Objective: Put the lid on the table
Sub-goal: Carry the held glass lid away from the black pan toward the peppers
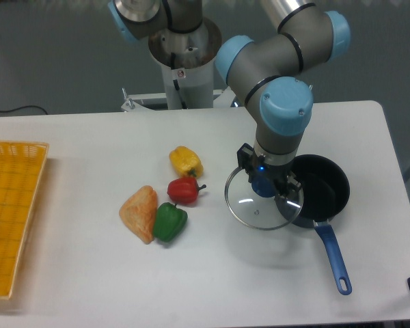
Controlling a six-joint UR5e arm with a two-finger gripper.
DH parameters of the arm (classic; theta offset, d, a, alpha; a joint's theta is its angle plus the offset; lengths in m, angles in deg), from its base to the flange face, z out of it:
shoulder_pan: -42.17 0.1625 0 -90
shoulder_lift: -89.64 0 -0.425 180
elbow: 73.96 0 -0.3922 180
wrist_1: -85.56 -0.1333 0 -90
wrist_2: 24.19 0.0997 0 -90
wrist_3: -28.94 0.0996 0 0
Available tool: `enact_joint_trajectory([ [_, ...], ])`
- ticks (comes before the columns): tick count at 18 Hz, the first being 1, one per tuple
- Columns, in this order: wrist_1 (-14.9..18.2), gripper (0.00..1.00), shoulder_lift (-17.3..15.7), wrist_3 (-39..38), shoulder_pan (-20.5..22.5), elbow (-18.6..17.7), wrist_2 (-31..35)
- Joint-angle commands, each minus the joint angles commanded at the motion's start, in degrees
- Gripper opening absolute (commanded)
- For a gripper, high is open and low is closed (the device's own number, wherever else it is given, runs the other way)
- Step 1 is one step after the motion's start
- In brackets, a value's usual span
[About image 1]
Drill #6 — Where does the black cable on column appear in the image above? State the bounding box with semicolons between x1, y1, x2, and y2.
169;51;188;110

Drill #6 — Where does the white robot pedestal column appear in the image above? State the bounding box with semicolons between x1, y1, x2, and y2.
148;18;222;109

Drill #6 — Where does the orange pastry bread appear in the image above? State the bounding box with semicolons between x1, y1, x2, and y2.
119;185;158;245

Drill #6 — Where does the black pan with blue handle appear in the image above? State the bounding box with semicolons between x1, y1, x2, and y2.
275;154;352;295

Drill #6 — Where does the yellow bell pepper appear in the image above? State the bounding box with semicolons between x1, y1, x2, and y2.
169;146;204;178

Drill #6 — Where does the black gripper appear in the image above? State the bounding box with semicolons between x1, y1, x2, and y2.
236;142;301;199

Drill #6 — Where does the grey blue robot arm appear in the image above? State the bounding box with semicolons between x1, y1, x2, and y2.
108;1;351;197

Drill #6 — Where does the red bell pepper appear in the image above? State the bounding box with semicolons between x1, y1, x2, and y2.
167;177;206;205

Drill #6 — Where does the black floor cable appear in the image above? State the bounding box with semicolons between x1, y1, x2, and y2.
0;105;51;115

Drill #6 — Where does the yellow woven basket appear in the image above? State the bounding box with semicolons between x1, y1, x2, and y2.
0;140;49;299

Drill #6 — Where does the white metal base frame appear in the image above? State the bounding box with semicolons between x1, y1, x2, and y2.
120;87;242;113

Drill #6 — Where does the green bell pepper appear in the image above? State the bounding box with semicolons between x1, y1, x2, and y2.
153;202;188;243

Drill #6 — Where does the glass lid with blue knob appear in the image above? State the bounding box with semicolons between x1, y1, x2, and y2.
224;167;304;231

